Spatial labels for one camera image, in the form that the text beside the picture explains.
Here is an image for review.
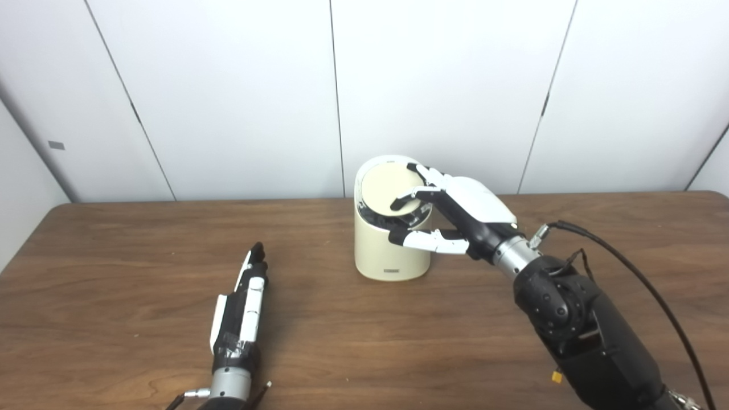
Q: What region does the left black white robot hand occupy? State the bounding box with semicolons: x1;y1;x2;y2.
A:
210;242;269;374

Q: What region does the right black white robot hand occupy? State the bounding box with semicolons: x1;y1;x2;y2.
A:
388;163;519;263

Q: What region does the round cream bin lid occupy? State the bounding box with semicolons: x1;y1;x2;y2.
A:
361;164;429;216

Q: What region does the cream-colored bin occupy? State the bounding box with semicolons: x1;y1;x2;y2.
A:
354;155;433;281

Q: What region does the black bin liner bag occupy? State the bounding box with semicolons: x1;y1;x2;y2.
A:
358;202;431;231

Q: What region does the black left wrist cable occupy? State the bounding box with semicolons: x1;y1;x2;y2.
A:
165;387;211;410

